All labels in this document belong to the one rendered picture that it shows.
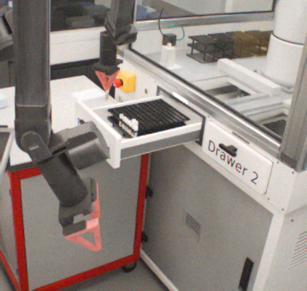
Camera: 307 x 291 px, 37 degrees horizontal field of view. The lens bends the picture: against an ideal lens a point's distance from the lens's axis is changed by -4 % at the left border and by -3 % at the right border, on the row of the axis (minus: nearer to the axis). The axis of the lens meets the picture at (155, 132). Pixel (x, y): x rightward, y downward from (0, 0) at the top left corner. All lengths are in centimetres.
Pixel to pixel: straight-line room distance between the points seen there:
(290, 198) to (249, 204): 20
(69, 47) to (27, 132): 155
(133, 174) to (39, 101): 116
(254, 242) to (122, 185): 60
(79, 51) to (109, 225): 87
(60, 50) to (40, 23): 157
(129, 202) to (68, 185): 112
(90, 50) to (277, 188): 130
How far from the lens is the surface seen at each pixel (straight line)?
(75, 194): 87
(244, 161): 146
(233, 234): 166
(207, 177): 168
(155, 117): 161
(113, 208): 194
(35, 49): 75
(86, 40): 235
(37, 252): 190
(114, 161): 145
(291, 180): 137
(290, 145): 134
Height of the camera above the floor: 161
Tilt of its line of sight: 28 degrees down
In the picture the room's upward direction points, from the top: 6 degrees clockwise
